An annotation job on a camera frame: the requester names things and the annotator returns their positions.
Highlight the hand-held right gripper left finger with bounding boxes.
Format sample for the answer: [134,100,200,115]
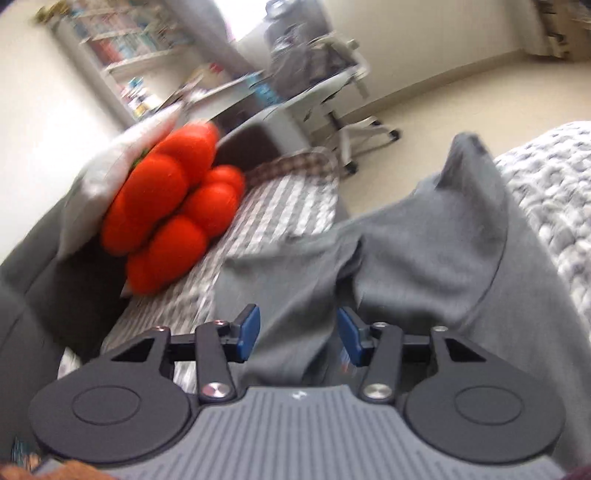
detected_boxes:
[110,304,262,403]

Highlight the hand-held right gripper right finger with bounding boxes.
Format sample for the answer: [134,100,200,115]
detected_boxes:
[337,306,494,403]

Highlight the grey pants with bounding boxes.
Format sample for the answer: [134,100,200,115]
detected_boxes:
[210,133,589,393]

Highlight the grey clothes on chair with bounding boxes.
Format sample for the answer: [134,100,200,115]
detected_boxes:
[270,28,352,88]

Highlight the grey checked quilted blanket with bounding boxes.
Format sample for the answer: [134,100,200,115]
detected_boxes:
[60,121,591,398]

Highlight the light grey pillow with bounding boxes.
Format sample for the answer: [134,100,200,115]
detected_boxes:
[58,104,183,264]

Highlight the white desk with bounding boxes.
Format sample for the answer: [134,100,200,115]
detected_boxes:
[157,69,278,121]

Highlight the grey white office chair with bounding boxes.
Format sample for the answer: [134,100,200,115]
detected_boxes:
[265,0,400,175]

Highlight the grey curtain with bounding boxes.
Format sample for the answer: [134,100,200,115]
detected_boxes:
[171,0,259,75]

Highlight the white bookshelf with books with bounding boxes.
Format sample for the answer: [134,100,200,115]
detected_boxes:
[46,0,195,121]

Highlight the yellow toy figure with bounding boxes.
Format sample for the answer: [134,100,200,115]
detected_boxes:
[32,0,75,24]

